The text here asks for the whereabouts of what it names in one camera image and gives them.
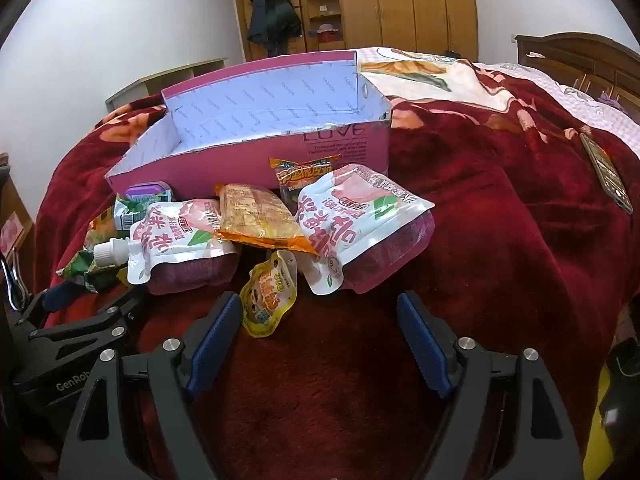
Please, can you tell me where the green snack packet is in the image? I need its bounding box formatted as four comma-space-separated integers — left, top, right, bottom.
111, 194, 166, 233
56, 247, 132, 293

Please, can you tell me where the wooden headboard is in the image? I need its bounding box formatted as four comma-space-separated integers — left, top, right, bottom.
515, 32, 640, 126

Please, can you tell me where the white shelf unit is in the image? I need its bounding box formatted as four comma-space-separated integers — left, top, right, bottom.
105, 57, 228, 111

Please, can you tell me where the colourful foam floor mat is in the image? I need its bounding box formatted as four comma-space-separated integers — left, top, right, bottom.
582, 362, 618, 468

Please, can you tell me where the orange brown snack packet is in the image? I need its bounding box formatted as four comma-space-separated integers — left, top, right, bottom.
268, 154, 342, 211

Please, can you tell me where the pink checked bedsheet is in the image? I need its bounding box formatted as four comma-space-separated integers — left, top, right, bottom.
475, 60, 640, 156

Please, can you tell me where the dark object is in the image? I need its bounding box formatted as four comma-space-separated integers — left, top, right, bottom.
597, 337, 640, 441

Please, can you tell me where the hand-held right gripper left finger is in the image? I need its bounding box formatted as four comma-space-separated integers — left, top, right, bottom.
57, 290, 244, 480

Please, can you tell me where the low wooden cabinet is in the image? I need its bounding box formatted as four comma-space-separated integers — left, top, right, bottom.
0, 152, 33, 266

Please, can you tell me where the dark green hanging jacket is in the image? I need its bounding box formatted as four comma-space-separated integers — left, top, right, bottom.
265, 0, 304, 58

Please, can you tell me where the white pink spout pouch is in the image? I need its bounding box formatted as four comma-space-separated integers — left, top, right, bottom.
295, 164, 436, 296
94, 199, 241, 296

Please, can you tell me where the yellow snack packet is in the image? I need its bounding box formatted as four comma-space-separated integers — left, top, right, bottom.
82, 206, 118, 251

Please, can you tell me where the red floral blanket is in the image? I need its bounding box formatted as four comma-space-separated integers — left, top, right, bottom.
35, 47, 640, 480

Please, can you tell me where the dark blue hanging jacket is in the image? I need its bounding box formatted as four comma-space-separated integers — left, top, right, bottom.
246, 0, 273, 48

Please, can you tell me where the phone in patterned case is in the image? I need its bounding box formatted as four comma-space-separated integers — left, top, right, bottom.
580, 127, 633, 216

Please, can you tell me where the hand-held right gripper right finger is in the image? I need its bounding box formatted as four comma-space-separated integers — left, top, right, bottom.
396, 290, 585, 480

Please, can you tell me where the wooden wardrobe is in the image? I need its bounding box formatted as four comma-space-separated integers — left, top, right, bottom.
212, 0, 478, 61

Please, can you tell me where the small yellow cartoon pouch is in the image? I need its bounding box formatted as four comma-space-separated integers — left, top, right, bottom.
239, 249, 299, 338

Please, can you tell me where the purple tin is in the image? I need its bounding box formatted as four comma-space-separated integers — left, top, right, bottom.
124, 180, 173, 206

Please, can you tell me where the orange biscuit packet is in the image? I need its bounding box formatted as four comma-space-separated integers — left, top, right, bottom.
214, 182, 318, 256

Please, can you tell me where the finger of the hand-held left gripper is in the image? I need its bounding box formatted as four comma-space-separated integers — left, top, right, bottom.
82, 267, 133, 294
22, 280, 148, 342

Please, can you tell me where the pink cardboard box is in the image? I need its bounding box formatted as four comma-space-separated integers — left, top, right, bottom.
104, 49, 392, 196

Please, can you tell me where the red container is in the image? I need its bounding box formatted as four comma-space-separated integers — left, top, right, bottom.
310, 24, 343, 45

